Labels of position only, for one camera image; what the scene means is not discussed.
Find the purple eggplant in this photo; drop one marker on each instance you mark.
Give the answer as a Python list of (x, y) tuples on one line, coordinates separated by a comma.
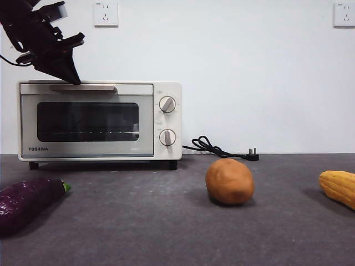
[(25, 202)]

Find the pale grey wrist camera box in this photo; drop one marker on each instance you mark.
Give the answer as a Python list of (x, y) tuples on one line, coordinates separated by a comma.
[(61, 12)]

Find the white wall socket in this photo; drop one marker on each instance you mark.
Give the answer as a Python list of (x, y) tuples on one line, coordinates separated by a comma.
[(106, 15), (345, 15)]

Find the brown potato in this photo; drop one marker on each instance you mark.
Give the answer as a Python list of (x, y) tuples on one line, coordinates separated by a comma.
[(229, 183)]

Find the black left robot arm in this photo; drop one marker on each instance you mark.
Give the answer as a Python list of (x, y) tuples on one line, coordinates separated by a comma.
[(12, 12)]

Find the beige oven knob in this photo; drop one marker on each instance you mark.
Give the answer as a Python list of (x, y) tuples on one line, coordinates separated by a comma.
[(167, 104), (167, 137)]

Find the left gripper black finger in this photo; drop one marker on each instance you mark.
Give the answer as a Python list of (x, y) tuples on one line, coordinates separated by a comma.
[(61, 69)]

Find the white Toshiba toaster oven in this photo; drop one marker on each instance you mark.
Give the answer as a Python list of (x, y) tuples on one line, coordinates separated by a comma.
[(177, 123)]

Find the yellow corn cob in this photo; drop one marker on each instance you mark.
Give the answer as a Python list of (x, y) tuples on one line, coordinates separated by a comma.
[(338, 185)]

